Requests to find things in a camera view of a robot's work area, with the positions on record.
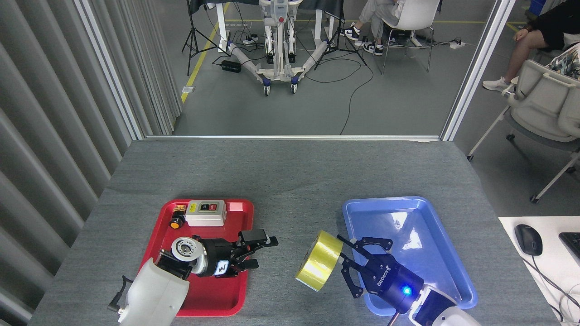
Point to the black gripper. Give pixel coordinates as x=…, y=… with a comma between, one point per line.
x=389, y=280
x=222, y=253

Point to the yellow tape roll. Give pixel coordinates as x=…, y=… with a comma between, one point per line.
x=319, y=260

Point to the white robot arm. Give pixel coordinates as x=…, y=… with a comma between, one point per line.
x=444, y=312
x=154, y=294

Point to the person's hand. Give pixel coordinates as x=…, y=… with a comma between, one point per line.
x=520, y=35

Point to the red plastic tray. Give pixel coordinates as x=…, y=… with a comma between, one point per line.
x=226, y=290

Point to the blue plastic tray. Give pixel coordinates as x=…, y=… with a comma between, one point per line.
x=430, y=244

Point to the orange and black push button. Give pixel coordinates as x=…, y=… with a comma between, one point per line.
x=176, y=222

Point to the small yellow terminal block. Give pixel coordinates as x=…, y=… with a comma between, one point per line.
x=180, y=208

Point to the black computer mouse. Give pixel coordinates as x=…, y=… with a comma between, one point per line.
x=528, y=240

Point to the white stand on wheels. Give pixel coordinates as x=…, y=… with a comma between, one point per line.
x=281, y=72

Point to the black power adapter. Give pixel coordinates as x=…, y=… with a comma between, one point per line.
x=231, y=66

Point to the white desk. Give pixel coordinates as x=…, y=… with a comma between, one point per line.
x=553, y=271

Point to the black keyboard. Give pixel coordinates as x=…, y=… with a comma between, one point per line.
x=572, y=244

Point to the black tripod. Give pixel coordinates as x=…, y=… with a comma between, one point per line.
x=195, y=31
x=337, y=40

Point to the white power strip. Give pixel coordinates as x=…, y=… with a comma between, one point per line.
x=457, y=45

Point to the grey office chair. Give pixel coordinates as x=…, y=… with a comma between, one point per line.
x=543, y=108

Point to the white plastic chair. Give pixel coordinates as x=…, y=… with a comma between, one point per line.
x=414, y=18

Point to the person on white chair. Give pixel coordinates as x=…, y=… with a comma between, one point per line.
x=376, y=11

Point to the patterned fabric on chair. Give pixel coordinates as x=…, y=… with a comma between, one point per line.
x=566, y=63

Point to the person in black top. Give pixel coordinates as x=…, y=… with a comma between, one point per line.
x=553, y=22

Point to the blue crate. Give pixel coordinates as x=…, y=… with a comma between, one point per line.
x=539, y=7

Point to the white push button switch box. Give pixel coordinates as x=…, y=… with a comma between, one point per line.
x=206, y=217

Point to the silver aluminium post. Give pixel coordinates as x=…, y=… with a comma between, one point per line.
x=476, y=72
x=111, y=72

